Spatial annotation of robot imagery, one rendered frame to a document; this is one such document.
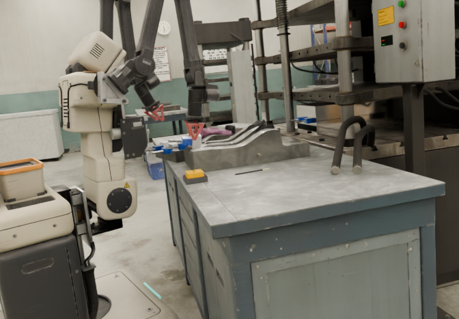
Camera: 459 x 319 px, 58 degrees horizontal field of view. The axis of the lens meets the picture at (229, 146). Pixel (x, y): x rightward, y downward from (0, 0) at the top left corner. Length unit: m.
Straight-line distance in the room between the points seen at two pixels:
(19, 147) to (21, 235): 6.91
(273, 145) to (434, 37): 0.74
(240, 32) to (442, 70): 4.97
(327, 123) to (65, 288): 1.59
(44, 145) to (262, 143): 6.84
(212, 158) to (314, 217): 0.64
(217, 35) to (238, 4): 3.12
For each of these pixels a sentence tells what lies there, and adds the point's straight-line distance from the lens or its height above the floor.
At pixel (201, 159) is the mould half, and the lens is 1.66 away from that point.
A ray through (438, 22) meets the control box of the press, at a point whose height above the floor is 1.29.
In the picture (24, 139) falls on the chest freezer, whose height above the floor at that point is 0.48.
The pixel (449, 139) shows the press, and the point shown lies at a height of 0.76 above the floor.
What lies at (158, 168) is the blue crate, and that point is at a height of 0.15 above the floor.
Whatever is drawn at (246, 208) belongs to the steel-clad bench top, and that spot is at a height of 0.80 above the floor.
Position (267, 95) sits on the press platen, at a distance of 3.01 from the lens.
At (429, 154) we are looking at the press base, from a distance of 2.24.
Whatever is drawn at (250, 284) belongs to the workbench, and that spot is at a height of 0.61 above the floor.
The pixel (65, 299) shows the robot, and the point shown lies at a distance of 1.61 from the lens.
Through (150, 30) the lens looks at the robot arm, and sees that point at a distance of 1.63.
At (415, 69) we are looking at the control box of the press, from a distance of 1.79.
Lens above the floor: 1.15
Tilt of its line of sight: 9 degrees down
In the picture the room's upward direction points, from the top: 6 degrees counter-clockwise
